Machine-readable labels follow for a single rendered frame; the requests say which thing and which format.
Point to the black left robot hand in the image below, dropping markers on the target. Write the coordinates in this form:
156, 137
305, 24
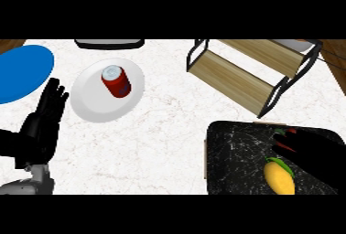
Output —
43, 122

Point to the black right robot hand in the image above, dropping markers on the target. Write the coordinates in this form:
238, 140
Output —
317, 155

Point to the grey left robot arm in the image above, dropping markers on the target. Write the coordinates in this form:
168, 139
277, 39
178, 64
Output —
33, 182

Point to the yellow lemon with green leaf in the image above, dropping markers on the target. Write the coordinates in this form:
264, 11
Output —
280, 179

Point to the black marble tray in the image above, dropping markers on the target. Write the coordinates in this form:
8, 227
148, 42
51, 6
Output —
234, 158

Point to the red vegetable with green stem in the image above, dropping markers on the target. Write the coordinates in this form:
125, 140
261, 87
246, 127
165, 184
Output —
286, 131

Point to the white round plate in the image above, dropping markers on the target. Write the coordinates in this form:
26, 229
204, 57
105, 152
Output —
92, 100

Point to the blue oval plate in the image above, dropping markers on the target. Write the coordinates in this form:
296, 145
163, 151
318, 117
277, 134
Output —
20, 73

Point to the red soda can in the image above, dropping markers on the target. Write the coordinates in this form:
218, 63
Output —
117, 82

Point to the wooden tiered shelf black frame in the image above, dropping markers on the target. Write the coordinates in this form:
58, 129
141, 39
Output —
243, 79

